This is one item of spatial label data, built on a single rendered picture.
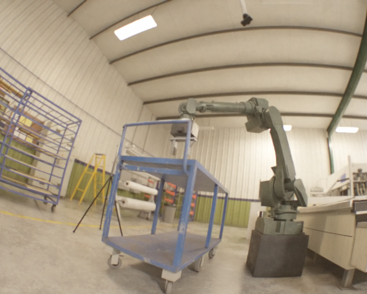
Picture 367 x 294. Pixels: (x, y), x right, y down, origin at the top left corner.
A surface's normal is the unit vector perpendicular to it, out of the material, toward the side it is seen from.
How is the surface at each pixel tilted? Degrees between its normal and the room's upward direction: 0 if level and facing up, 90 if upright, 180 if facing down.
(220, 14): 176
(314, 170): 90
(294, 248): 90
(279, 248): 90
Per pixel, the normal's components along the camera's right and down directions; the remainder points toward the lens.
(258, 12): -0.19, 0.90
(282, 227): -0.22, -0.36
